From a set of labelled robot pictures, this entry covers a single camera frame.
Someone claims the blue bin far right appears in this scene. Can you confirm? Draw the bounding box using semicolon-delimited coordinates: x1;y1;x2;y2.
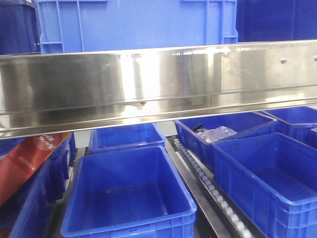
263;107;317;148

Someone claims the blue bin lower left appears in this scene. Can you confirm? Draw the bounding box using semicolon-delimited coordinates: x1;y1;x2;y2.
0;132;77;238

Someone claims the white roller conveyor track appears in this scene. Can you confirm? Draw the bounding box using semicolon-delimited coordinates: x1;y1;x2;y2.
173;139;254;238

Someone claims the stainless steel shelf rail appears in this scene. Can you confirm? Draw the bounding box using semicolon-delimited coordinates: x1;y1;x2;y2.
0;40;317;139

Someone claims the blue bin lower centre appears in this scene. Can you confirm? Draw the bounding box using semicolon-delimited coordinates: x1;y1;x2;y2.
61;146;197;238

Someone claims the dark blue bin upper right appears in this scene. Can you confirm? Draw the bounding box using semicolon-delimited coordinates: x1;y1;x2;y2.
236;0;317;42

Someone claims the light blue plastic bin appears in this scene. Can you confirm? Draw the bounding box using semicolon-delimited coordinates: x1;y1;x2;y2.
36;0;238;53

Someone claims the red cardboard box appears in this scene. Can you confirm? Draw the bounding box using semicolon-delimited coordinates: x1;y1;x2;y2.
0;132;71;205

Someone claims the dark blue bin upper left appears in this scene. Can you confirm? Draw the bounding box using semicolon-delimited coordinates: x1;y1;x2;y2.
0;0;40;55

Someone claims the blue bin lower right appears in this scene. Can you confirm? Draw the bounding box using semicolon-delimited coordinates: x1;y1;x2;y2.
214;133;317;238

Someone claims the clear plastic bag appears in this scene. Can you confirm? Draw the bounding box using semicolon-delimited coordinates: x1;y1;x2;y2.
197;126;237;143

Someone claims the blue bin rear centre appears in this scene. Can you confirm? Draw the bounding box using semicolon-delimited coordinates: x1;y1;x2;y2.
88;123;166;154

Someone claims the dark blue bin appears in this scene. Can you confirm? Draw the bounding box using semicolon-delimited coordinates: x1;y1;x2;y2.
0;0;40;55
236;0;317;42

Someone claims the blue bin rear right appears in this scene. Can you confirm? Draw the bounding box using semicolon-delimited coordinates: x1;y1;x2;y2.
174;112;278;174

